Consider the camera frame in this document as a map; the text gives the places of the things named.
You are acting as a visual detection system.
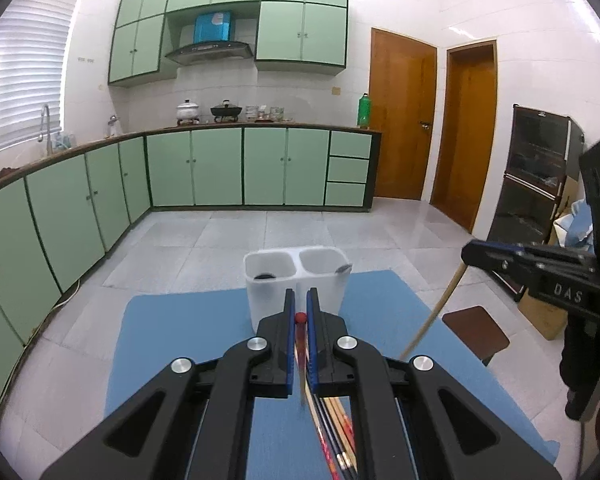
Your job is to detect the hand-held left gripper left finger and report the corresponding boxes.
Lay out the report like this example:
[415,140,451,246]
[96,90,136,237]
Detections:
[40,287,297,480]

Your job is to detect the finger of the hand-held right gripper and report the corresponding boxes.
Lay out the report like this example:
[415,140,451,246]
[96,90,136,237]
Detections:
[461,240,597,307]

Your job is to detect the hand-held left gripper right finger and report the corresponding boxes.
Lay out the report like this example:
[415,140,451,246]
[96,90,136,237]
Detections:
[306,287,563,480]

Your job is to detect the white two-compartment utensil holder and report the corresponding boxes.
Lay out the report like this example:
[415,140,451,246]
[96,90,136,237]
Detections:
[243,246,353,328]

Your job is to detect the wooden chopstick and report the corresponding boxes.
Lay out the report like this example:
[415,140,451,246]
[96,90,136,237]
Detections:
[397,260,468,362]
[331,397,357,461]

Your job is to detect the black chopstick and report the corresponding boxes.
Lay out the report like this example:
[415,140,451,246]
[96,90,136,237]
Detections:
[320,399,348,480]
[326,399,354,476]

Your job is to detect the blue cloth bag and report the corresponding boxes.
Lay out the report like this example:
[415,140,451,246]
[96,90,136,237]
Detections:
[555,198,599,249]

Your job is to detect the black glass-front cabinet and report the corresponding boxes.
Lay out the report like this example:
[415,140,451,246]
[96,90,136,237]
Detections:
[485,103,586,302]

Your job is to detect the brown stool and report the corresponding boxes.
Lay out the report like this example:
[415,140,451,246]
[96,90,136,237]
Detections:
[440,304,511,367]

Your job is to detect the cardboard box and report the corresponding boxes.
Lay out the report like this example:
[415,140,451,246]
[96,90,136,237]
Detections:
[517,289,569,341]

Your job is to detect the blue table mat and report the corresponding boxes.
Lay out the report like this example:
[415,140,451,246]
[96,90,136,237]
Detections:
[104,269,561,480]

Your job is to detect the plain wooden door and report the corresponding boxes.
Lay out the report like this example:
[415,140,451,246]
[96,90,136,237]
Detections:
[430,38,499,235]

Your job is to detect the green plastic bottle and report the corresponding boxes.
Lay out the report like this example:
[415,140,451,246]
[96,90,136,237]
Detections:
[356,92,373,128]

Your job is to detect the green base cabinet run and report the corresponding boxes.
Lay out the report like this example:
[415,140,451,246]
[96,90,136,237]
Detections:
[0,126,383,421]

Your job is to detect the black wok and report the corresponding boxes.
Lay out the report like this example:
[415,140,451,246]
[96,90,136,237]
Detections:
[210,99,242,122]

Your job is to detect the black range hood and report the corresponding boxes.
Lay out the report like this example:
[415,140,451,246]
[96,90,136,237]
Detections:
[164,40,255,66]

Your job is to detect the metal kitchen faucet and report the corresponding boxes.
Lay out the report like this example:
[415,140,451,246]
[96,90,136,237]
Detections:
[37,103,54,157]

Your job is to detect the blue hood chimney cover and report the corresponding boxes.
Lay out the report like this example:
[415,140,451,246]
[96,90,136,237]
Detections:
[195,10,232,43]

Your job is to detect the white window blind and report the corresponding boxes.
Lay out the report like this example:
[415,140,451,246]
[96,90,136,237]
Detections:
[0,0,86,161]

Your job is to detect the wooden door with handle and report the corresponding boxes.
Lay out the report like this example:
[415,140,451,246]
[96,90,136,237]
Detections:
[368,27,439,201]

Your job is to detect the white floor cable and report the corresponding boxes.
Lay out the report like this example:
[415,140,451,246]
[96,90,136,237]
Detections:
[22,275,81,347]

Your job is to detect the green wall cabinet unit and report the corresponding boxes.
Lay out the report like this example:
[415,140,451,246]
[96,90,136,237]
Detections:
[107,0,351,86]

